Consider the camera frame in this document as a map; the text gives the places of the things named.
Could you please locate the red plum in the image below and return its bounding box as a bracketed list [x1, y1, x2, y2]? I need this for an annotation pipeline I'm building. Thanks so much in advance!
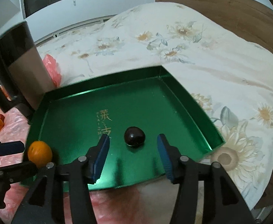
[0, 114, 5, 122]

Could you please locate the dark plum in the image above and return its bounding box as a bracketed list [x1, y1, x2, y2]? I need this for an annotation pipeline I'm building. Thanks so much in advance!
[124, 126, 146, 148]

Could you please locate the black rose-gold electric kettle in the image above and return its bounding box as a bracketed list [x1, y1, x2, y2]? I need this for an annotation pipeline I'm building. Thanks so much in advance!
[0, 21, 55, 120]

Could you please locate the pink plastic sheet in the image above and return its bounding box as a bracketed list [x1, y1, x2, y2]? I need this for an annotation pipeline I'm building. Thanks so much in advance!
[0, 54, 151, 224]

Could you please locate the floral white bed quilt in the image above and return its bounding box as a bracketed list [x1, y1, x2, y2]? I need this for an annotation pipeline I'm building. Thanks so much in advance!
[38, 3, 273, 208]

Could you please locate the green rectangular tray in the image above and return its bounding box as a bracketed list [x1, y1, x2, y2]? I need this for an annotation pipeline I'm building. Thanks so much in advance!
[26, 66, 224, 191]

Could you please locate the wooden headboard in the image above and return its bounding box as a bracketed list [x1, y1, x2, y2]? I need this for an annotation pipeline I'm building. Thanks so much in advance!
[156, 0, 273, 53]

